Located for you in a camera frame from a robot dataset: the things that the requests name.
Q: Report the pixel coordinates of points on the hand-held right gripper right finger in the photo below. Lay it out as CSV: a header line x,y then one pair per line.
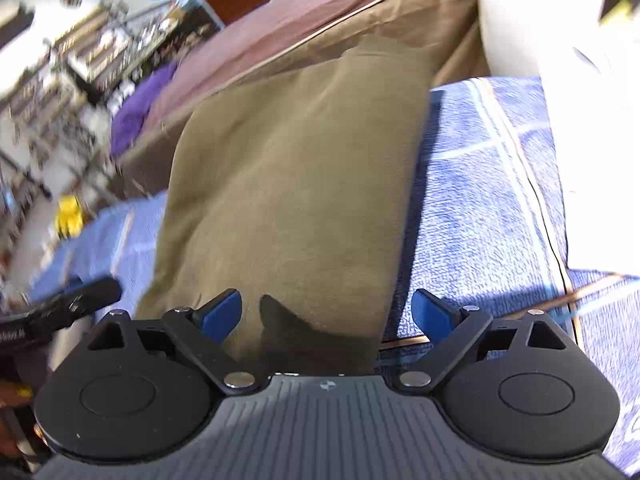
x,y
432,316

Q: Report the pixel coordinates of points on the yellow object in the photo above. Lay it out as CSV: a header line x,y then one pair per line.
x,y
69,217

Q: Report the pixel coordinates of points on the white quilt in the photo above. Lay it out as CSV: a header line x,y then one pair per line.
x,y
595,160

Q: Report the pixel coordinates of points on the purple cloth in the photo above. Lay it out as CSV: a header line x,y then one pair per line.
x,y
137,110

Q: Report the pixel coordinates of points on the maroon and brown duvet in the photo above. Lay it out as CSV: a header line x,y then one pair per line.
x,y
300,25

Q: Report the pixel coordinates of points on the cluttered metal shelf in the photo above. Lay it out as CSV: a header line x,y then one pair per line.
x,y
90,60

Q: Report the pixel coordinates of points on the olive green sweatshirt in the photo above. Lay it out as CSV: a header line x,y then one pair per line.
x,y
300,185

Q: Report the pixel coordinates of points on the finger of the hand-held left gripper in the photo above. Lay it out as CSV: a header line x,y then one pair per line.
x,y
85,292

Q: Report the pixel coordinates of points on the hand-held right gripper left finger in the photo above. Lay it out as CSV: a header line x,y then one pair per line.
x,y
220,315

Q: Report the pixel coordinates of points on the person's left hand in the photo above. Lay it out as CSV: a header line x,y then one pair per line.
x,y
15,395

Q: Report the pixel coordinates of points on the white pillow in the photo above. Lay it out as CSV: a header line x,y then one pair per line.
x,y
530,15

